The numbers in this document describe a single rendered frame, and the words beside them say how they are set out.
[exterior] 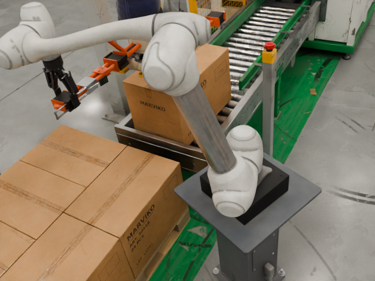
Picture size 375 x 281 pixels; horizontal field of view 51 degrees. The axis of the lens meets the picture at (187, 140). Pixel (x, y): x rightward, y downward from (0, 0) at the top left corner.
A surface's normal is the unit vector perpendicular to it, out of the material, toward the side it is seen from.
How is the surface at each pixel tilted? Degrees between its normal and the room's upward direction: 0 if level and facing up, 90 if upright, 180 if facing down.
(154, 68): 92
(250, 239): 0
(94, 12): 90
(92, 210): 0
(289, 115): 0
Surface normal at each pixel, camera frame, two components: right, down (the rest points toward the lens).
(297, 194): -0.12, -0.75
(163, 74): -0.36, 0.63
